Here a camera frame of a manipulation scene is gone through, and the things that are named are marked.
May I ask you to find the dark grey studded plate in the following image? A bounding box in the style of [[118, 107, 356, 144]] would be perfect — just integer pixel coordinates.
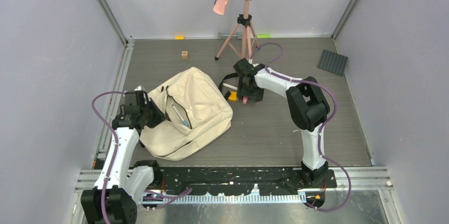
[[317, 50, 348, 76]]

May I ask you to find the yellow orange eraser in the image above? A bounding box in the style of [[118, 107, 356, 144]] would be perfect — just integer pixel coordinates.
[[227, 91, 239, 102]]

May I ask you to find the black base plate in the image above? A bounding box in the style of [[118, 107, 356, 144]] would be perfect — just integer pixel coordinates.
[[150, 166, 337, 196]]

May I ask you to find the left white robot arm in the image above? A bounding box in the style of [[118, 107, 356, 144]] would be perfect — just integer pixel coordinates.
[[80, 86, 167, 223]]

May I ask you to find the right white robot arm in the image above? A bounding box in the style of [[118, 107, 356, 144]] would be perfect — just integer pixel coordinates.
[[233, 58, 330, 187]]

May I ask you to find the pink tripod stand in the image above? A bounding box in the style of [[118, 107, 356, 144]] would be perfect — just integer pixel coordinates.
[[214, 0, 260, 63]]

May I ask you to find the beige canvas backpack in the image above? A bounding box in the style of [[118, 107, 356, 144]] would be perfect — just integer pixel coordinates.
[[140, 67, 234, 161]]

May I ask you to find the yellow capped white marker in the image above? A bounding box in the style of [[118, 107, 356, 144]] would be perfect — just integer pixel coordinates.
[[222, 83, 238, 91]]

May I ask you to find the blue capped white marker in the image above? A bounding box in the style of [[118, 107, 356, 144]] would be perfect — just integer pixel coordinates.
[[172, 105, 190, 127]]

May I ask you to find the green tape piece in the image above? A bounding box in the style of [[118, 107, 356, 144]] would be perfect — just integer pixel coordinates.
[[257, 34, 271, 39]]

